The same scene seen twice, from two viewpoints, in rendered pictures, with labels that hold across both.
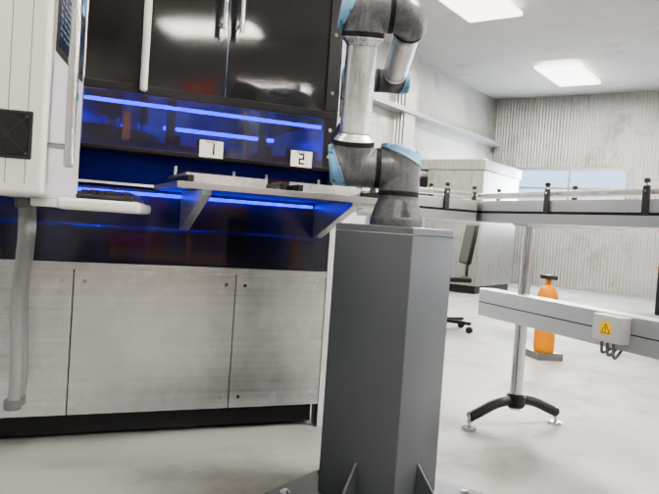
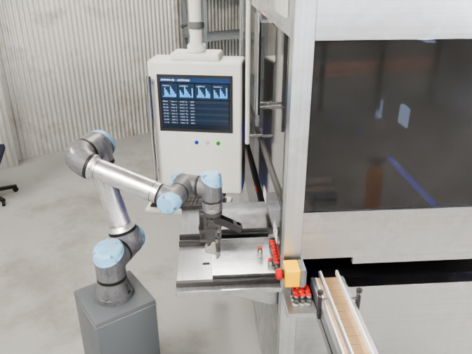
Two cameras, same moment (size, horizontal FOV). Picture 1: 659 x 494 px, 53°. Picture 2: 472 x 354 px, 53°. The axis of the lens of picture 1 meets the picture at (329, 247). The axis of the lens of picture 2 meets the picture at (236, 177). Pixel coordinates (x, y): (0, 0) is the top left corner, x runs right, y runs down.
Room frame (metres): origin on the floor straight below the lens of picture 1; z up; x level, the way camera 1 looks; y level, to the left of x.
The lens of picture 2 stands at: (2.87, -1.50, 2.02)
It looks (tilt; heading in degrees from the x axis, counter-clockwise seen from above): 25 degrees down; 109
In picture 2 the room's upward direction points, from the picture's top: straight up
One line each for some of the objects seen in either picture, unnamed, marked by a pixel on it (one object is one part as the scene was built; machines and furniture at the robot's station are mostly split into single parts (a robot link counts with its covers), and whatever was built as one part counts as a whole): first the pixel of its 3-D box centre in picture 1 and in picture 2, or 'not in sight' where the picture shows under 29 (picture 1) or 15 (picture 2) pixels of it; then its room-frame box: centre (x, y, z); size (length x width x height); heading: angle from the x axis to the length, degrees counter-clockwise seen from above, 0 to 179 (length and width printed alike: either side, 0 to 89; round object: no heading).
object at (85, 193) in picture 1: (114, 197); (189, 201); (1.87, 0.62, 0.82); 0.40 x 0.14 x 0.02; 12
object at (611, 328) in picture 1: (611, 328); not in sight; (2.20, -0.96, 0.50); 0.12 x 0.05 x 0.09; 23
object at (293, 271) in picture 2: not in sight; (293, 273); (2.60, -0.09, 1.00); 0.08 x 0.07 x 0.07; 23
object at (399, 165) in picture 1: (397, 168); (110, 259); (1.90, -0.18, 0.96); 0.13 x 0.12 x 0.14; 92
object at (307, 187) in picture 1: (307, 191); (253, 258); (2.40, 0.09, 0.90); 0.34 x 0.26 x 0.04; 23
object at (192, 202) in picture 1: (194, 211); not in sight; (2.16, 0.45, 0.80); 0.34 x 0.03 x 0.13; 23
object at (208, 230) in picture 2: not in sight; (211, 225); (2.27, -0.04, 1.11); 0.09 x 0.08 x 0.12; 23
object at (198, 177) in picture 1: (215, 182); (245, 218); (2.26, 0.41, 0.90); 0.34 x 0.26 x 0.04; 23
